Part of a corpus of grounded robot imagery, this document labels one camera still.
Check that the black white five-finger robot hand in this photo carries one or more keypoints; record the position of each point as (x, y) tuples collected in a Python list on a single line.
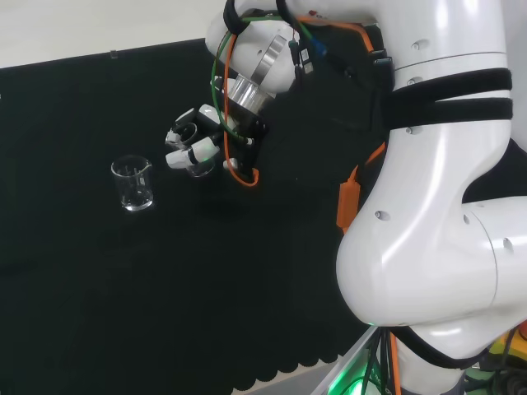
[(247, 140)]

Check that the small clear glass beaker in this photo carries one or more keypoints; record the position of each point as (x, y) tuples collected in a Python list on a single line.
[(202, 171)]

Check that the clear glass beaker with spout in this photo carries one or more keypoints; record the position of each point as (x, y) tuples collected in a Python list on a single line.
[(133, 189)]

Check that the black bench cloth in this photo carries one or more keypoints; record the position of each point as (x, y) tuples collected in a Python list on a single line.
[(164, 267)]

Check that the small clear cloth clip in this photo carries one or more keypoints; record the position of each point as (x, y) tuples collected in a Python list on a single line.
[(113, 54)]

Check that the yellow stop button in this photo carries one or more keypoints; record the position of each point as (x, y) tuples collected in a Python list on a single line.
[(500, 345)]

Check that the pale bench frame rail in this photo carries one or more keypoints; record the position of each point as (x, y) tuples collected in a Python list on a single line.
[(346, 366)]

